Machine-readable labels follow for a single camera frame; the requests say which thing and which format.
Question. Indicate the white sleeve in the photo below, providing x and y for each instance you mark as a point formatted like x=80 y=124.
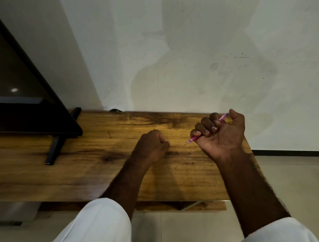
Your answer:
x=281 y=230
x=97 y=222

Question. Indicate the white right sleeve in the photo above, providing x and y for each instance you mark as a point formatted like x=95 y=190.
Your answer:
x=281 y=230

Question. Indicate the person's right little finger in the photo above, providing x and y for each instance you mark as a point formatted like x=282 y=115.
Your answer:
x=195 y=135

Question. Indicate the person's left forearm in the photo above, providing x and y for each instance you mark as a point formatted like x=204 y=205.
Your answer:
x=127 y=182

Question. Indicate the white left sleeve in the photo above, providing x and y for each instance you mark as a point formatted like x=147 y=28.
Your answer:
x=97 y=222

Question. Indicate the small black object behind table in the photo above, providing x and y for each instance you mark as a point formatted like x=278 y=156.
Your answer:
x=115 y=110

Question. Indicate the pink pen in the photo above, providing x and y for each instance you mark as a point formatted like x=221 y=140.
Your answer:
x=193 y=139

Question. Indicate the person's right middle finger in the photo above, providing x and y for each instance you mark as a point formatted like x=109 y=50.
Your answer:
x=207 y=123

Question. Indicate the grey box under table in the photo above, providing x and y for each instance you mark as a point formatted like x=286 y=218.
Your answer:
x=18 y=211

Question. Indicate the black television with stand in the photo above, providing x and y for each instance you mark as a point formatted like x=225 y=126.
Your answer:
x=27 y=117

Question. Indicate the person's right hand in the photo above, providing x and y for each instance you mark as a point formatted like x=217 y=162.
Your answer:
x=223 y=139

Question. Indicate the person's left fingers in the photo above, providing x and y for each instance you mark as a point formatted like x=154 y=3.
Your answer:
x=162 y=140

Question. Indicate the person's right forearm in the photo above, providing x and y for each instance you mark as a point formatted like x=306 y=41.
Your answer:
x=249 y=189

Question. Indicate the person's right thumb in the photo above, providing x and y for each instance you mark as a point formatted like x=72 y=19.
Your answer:
x=238 y=117

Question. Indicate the white table bracket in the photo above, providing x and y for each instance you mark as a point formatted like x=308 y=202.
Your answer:
x=190 y=206

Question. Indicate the person's left hand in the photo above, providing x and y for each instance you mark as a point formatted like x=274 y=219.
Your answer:
x=150 y=145

